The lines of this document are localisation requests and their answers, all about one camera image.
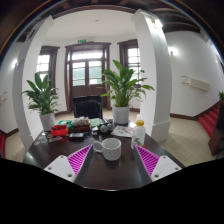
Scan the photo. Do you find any potted green plant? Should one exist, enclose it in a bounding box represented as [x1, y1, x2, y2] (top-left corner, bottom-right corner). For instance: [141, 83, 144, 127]
[23, 73, 59, 132]
[102, 60, 154, 125]

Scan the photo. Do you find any white wall radiator right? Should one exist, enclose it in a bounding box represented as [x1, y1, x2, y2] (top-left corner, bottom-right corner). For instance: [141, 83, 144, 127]
[182, 76, 210, 91]

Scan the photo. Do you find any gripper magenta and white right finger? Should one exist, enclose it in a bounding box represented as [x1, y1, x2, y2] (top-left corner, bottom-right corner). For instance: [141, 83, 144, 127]
[133, 145, 181, 182]

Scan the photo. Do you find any red plastic box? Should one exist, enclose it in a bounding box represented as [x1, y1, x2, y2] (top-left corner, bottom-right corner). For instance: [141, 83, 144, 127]
[51, 125, 69, 136]

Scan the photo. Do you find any white pillar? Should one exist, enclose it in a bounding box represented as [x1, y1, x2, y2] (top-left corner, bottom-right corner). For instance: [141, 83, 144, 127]
[131, 9, 172, 142]
[11, 14, 55, 152]

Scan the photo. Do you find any red carpeted stairs right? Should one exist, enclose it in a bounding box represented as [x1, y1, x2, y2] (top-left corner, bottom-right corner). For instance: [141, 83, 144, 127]
[198, 106, 219, 136]

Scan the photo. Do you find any left white pillar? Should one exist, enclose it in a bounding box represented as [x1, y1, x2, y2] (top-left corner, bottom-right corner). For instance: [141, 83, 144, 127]
[11, 14, 55, 152]

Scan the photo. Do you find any right white pillar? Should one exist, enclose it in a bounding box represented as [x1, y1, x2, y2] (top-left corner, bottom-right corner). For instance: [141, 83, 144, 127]
[131, 9, 172, 142]

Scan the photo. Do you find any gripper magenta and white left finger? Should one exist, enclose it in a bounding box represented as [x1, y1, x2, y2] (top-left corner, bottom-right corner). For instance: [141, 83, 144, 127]
[44, 145, 93, 182]

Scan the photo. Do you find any black office chair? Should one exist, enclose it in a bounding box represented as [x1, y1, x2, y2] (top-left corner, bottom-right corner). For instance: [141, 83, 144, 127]
[72, 95, 102, 119]

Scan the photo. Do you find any black flat phone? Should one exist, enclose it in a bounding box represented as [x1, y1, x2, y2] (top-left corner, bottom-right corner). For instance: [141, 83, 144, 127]
[69, 133, 84, 139]

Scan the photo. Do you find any dark wooden double door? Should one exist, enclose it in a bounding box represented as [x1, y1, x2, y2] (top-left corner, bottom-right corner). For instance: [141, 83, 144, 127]
[65, 42, 110, 112]

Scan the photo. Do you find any right potted green plant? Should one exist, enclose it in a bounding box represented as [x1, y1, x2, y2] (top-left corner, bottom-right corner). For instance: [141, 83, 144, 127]
[102, 60, 154, 125]

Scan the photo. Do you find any tray of small jars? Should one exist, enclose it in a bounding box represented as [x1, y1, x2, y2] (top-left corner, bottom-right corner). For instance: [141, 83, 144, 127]
[72, 117, 90, 133]

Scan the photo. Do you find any white speckled mug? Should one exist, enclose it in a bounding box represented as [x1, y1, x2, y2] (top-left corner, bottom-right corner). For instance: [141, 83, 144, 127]
[93, 138, 121, 161]

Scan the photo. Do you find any green exit sign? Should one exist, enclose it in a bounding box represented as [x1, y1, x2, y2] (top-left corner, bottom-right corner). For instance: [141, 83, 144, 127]
[78, 39, 86, 43]

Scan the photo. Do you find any clear bottle with yellow cap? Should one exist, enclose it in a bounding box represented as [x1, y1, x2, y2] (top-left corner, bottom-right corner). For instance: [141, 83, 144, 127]
[131, 120, 146, 148]

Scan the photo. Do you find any green notebook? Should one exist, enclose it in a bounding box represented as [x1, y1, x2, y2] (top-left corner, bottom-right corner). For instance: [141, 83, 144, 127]
[90, 118, 101, 127]

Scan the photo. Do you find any printed paper sheet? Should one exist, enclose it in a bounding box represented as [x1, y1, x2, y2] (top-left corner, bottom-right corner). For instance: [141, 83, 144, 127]
[111, 125, 133, 138]

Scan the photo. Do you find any left potted green plant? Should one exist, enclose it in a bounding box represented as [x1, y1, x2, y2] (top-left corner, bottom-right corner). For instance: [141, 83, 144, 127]
[23, 73, 59, 132]

